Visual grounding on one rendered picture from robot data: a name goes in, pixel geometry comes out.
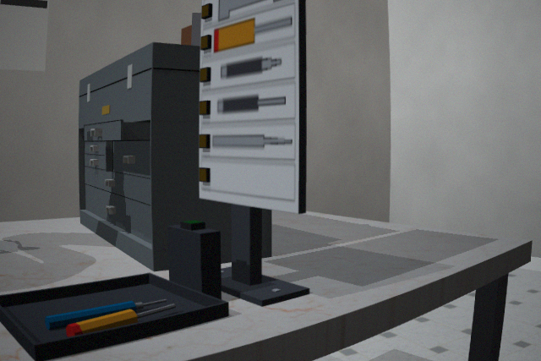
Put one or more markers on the orange-handled screwdriver with red end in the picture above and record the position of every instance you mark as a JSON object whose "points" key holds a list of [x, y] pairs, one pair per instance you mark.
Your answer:
{"points": [[125, 317]]}

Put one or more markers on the blue-handled tool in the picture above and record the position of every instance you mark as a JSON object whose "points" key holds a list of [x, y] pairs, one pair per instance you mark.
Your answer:
{"points": [[62, 320]]}

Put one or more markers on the dark grey drawer chest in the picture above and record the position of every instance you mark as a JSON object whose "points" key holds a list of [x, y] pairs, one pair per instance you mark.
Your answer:
{"points": [[155, 163]]}

